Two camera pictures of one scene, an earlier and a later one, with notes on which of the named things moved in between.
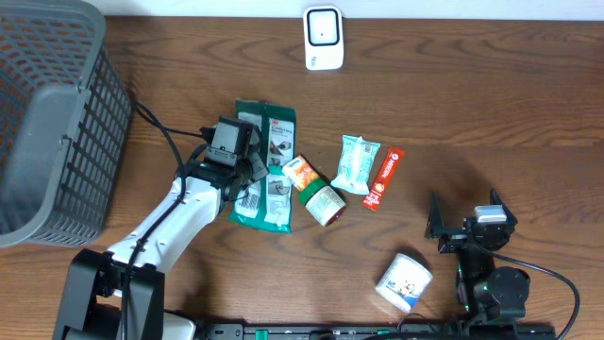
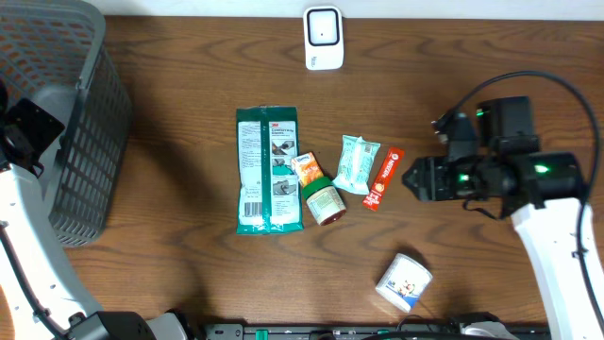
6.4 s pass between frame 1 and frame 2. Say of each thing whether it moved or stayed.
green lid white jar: stayed
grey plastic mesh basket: stayed
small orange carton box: moved
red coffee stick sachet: stayed
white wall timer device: stayed
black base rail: stayed
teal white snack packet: stayed
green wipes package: moved
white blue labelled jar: stayed
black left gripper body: moved
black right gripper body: moved
